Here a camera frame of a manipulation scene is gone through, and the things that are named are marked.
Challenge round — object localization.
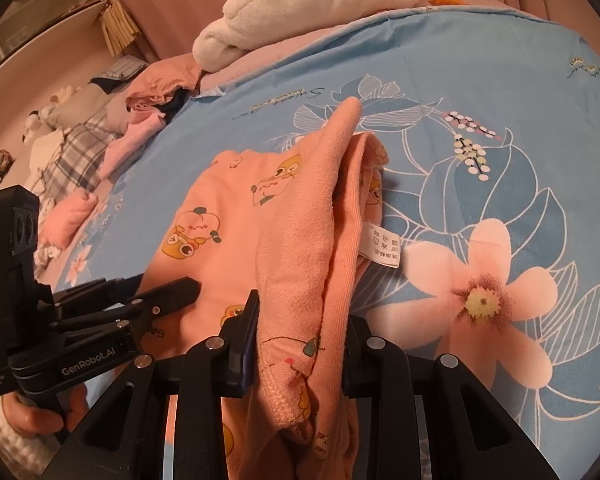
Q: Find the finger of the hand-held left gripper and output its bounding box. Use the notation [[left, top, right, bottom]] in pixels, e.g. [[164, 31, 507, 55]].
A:
[[52, 275, 145, 307], [124, 277, 202, 332]]

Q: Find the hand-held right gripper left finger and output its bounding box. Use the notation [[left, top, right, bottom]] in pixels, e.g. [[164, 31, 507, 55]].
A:
[[40, 289, 261, 480]]

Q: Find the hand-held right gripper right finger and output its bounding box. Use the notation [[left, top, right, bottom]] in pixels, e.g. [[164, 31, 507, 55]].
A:
[[342, 312, 561, 480]]

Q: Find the orange cartoon print shirt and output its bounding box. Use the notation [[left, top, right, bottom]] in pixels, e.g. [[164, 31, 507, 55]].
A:
[[142, 96, 407, 480]]

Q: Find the person's left hand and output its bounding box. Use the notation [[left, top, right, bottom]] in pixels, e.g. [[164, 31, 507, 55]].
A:
[[4, 385, 90, 437]]

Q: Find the folded pink garment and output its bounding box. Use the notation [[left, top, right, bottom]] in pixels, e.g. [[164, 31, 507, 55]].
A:
[[39, 190, 100, 252]]

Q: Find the plaid cloth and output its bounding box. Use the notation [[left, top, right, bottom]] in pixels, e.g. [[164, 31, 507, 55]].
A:
[[30, 107, 124, 196]]

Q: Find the white plush toy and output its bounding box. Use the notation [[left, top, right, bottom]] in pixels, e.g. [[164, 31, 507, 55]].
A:
[[22, 87, 77, 147]]

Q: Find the light pink garment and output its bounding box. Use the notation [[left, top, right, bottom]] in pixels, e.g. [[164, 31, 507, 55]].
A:
[[100, 110, 169, 181]]

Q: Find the grey pillow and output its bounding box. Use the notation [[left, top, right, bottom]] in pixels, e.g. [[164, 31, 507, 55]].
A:
[[55, 82, 117, 132]]

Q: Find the dark navy garment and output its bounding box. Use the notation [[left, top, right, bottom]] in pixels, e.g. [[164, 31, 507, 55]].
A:
[[161, 89, 194, 124]]

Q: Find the blue checked cloth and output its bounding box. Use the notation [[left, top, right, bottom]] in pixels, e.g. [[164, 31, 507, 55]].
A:
[[91, 55, 150, 92]]

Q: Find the glass door cabinet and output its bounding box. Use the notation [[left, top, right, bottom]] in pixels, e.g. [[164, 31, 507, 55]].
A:
[[0, 0, 107, 82]]

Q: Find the straw bundle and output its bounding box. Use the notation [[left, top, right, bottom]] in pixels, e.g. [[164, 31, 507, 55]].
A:
[[101, 0, 142, 57]]

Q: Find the pale pink quilt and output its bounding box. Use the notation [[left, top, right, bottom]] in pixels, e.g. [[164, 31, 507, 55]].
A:
[[200, 0, 527, 94]]

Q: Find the blue floral bedsheet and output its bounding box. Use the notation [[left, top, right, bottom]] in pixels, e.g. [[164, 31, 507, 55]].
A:
[[35, 7, 600, 480]]

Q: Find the white fluffy blanket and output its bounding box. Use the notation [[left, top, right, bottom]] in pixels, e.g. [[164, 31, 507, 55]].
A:
[[192, 0, 437, 72]]

